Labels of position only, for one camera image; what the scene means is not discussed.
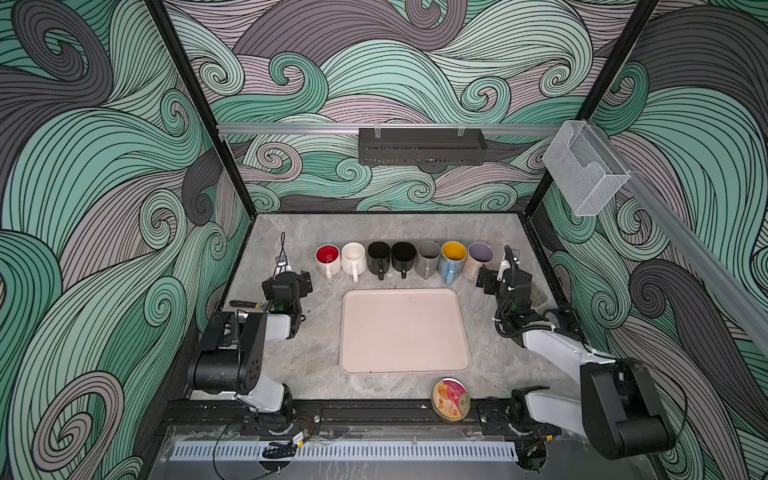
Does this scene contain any pink mug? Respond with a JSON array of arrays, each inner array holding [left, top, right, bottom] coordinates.
[[462, 241, 494, 282]]

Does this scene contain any cream mug red inside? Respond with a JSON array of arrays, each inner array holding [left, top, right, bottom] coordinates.
[[315, 244, 342, 280]]

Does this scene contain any blue mug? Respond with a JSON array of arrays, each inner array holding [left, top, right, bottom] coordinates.
[[438, 241, 467, 285]]

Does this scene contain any white ribbed mug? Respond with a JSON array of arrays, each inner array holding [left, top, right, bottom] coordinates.
[[341, 242, 367, 283]]

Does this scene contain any grey mug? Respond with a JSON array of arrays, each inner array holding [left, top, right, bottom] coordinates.
[[414, 240, 441, 279]]

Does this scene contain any black mug white base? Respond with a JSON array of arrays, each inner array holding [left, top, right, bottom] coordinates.
[[391, 241, 417, 280]]

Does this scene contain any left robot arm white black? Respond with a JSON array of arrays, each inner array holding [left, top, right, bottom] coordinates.
[[187, 271, 313, 423]]

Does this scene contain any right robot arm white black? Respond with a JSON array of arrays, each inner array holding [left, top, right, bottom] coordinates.
[[475, 265, 677, 460]]

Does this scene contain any beige plastic tray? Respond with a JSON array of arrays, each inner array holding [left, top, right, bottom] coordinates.
[[339, 288, 471, 375]]

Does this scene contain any round colourful tin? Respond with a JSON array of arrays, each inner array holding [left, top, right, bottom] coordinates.
[[431, 378, 471, 422]]

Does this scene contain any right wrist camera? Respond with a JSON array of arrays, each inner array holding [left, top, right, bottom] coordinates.
[[497, 245, 519, 280]]

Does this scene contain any clear acrylic wall holder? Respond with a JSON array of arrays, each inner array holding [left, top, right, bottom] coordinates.
[[543, 120, 630, 217]]

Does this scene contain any black wall basket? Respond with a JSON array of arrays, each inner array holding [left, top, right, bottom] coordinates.
[[358, 127, 488, 168]]

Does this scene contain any aluminium rail back wall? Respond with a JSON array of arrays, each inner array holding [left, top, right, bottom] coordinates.
[[216, 122, 561, 137]]

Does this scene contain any aluminium rail wall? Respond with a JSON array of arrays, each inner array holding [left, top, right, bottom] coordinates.
[[595, 128, 767, 352], [216, 122, 561, 137]]

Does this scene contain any white slotted cable duct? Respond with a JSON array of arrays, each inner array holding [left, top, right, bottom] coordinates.
[[169, 440, 518, 462]]

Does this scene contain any aluminium rail right wall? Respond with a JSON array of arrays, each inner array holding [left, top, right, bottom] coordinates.
[[595, 128, 767, 352]]

